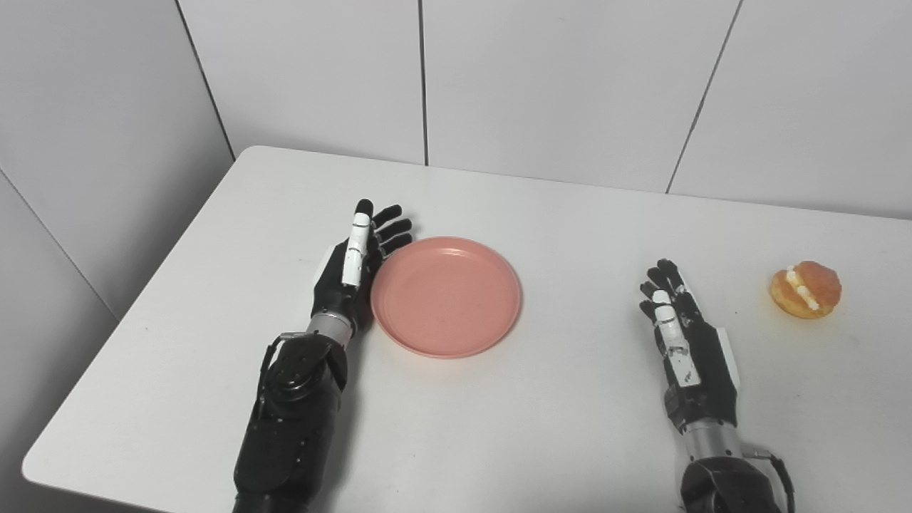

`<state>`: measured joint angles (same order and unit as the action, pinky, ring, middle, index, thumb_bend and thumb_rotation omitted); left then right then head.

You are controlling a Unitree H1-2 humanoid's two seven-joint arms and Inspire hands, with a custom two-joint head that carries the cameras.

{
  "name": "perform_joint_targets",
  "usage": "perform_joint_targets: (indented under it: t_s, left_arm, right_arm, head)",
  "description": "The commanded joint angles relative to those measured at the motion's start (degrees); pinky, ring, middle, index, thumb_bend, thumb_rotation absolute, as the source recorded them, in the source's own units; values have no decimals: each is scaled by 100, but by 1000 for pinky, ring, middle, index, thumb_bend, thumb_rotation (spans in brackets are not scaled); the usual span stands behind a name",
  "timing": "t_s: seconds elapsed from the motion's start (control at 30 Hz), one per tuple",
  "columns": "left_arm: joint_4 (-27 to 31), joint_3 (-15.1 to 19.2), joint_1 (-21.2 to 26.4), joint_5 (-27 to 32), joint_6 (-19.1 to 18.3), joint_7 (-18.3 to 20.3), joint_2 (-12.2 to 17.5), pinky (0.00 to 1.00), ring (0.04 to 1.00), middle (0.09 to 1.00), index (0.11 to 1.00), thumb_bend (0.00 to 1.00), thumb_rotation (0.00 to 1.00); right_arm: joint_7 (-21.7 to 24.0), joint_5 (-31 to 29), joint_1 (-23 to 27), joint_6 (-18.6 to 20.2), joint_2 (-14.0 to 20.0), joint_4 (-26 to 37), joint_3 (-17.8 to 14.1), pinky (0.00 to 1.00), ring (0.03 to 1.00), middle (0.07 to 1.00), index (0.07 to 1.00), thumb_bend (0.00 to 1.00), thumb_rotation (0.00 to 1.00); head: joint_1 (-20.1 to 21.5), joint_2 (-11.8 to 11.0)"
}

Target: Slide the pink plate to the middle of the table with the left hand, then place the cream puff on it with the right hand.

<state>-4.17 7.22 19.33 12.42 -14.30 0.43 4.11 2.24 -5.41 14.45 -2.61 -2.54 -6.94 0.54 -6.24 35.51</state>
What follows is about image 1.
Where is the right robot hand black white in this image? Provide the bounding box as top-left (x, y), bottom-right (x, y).
top-left (638, 259), bottom-right (740, 434)

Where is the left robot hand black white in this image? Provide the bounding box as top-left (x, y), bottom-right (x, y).
top-left (311, 199), bottom-right (414, 330)

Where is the pink round plate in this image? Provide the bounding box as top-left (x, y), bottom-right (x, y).
top-left (370, 237), bottom-right (523, 359)

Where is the cream puff pastry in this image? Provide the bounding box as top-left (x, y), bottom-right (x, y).
top-left (768, 260), bottom-right (843, 319)

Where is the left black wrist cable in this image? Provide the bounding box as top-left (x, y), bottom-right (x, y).
top-left (256, 331), bottom-right (307, 421)

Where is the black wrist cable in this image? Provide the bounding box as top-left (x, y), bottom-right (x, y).
top-left (256, 331), bottom-right (307, 421)
top-left (741, 445), bottom-right (797, 513)

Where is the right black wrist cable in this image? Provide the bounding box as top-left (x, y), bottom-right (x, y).
top-left (741, 445), bottom-right (797, 513)

